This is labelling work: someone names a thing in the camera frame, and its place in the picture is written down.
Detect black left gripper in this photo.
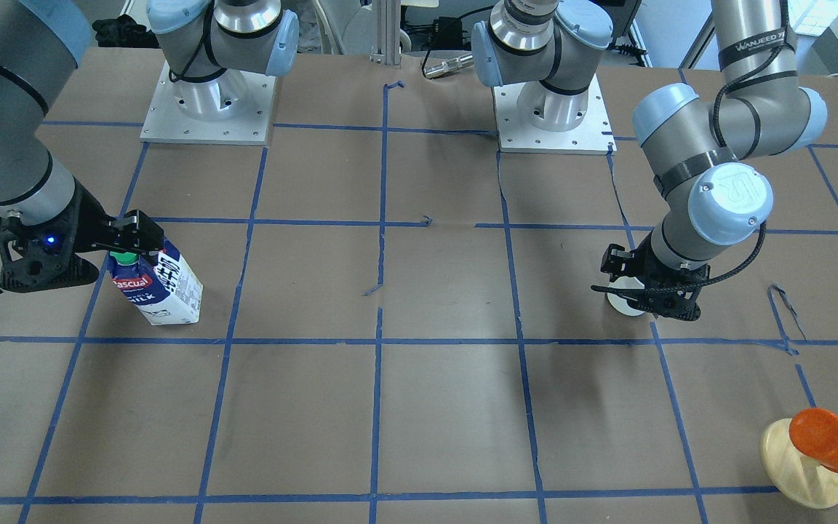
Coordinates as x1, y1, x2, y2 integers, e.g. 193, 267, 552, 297
591, 239, 711, 298

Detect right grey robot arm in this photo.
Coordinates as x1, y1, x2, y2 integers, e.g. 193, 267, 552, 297
0, 1, 300, 264

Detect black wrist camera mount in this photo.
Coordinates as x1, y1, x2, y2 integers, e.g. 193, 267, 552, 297
626, 287, 701, 322
0, 207, 100, 294

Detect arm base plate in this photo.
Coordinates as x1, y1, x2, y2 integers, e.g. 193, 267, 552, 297
140, 64, 277, 146
492, 76, 617, 155

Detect blue white milk carton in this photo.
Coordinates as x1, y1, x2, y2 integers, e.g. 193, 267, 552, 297
109, 239, 203, 326

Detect wooden cup stand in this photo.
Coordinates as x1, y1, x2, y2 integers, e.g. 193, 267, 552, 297
759, 418, 838, 509

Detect white ribbed cup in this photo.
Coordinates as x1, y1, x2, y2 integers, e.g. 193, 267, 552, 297
605, 277, 645, 317

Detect orange cup on stand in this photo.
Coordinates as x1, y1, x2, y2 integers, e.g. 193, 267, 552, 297
789, 408, 838, 473

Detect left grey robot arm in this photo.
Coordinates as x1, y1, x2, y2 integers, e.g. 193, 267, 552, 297
471, 1, 827, 311

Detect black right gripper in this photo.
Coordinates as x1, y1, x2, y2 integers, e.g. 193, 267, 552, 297
73, 180, 165, 266

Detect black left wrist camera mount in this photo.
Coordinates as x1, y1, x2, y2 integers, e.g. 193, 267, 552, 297
626, 287, 701, 322

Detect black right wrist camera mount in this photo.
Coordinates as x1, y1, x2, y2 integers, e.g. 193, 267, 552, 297
0, 207, 100, 294

